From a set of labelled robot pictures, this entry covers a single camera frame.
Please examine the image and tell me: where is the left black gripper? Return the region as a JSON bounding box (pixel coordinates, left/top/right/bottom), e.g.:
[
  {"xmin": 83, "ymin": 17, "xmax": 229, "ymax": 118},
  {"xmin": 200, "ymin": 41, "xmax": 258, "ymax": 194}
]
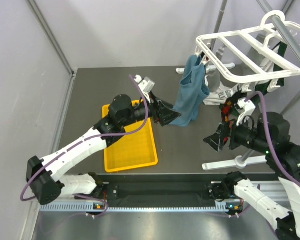
[{"xmin": 121, "ymin": 91, "xmax": 182, "ymax": 128}]

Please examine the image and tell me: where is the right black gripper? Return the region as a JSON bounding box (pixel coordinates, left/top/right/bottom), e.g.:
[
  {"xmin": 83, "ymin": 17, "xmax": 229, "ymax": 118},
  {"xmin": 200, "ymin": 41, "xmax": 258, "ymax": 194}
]
[{"xmin": 203, "ymin": 111, "xmax": 271, "ymax": 154}]

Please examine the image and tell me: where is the red black argyle sock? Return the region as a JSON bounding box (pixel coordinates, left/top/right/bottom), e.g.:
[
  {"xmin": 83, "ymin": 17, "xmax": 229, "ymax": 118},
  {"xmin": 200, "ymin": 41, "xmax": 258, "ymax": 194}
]
[{"xmin": 220, "ymin": 90, "xmax": 246, "ymax": 122}]

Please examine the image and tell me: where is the blue cloth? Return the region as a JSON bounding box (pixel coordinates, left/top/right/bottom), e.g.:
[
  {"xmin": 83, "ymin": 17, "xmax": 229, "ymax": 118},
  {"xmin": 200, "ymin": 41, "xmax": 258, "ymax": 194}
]
[{"xmin": 170, "ymin": 55, "xmax": 210, "ymax": 127}]

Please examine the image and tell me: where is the white clip hanger frame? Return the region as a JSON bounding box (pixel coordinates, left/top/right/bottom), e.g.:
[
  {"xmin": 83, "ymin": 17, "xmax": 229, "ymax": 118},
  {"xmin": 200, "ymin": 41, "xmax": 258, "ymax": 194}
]
[{"xmin": 195, "ymin": 10, "xmax": 300, "ymax": 93}]

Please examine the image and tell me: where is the grey striped sock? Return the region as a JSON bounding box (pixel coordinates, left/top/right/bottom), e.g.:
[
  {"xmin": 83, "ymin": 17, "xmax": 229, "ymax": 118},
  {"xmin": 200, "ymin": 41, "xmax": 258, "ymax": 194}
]
[{"xmin": 243, "ymin": 33, "xmax": 266, "ymax": 76}]

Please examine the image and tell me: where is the green and white sock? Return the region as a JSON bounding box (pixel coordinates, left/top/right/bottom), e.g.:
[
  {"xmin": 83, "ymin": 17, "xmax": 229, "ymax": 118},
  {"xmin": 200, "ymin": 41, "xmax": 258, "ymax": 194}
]
[{"xmin": 255, "ymin": 41, "xmax": 288, "ymax": 96}]

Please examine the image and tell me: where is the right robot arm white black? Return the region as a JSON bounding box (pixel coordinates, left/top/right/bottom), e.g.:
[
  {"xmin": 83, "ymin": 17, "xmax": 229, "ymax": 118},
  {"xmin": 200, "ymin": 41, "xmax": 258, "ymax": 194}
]
[{"xmin": 204, "ymin": 112, "xmax": 300, "ymax": 240}]

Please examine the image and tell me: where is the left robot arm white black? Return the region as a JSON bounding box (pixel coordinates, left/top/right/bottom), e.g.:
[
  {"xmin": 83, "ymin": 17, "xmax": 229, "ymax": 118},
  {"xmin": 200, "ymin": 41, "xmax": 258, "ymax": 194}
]
[{"xmin": 26, "ymin": 94, "xmax": 181, "ymax": 205}]

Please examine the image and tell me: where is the yellow plastic bin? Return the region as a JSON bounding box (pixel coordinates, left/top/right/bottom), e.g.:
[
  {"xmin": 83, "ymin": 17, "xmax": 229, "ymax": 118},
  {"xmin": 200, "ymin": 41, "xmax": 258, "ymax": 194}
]
[{"xmin": 101, "ymin": 99, "xmax": 159, "ymax": 174}]

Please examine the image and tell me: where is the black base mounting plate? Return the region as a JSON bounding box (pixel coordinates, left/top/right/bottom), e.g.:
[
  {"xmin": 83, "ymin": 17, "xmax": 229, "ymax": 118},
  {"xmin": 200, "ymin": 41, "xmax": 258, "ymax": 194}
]
[{"xmin": 74, "ymin": 181, "xmax": 243, "ymax": 202}]

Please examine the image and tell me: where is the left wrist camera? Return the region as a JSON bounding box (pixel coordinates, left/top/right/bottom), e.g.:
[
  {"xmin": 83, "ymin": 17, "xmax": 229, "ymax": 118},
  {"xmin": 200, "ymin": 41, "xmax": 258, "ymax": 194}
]
[{"xmin": 134, "ymin": 75, "xmax": 155, "ymax": 97}]

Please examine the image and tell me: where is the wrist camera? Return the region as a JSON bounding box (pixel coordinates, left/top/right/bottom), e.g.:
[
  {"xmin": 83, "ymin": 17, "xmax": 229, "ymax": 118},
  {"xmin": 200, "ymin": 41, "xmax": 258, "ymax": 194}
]
[
  {"xmin": 134, "ymin": 75, "xmax": 155, "ymax": 97},
  {"xmin": 235, "ymin": 97, "xmax": 256, "ymax": 126}
]

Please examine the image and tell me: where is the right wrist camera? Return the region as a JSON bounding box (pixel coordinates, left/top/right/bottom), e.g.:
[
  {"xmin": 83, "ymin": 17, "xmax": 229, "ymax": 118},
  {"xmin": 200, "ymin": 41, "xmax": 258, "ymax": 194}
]
[{"xmin": 235, "ymin": 97, "xmax": 256, "ymax": 126}]

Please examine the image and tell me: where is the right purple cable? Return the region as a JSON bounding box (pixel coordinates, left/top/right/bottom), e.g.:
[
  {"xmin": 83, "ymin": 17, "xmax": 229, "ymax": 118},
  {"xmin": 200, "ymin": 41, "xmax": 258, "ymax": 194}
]
[{"xmin": 244, "ymin": 91, "xmax": 300, "ymax": 196}]

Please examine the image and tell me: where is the aluminium cable duct rail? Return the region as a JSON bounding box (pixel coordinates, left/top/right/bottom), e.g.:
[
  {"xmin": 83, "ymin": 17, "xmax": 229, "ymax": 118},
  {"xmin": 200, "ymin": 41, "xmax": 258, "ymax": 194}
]
[{"xmin": 29, "ymin": 181, "xmax": 300, "ymax": 213}]

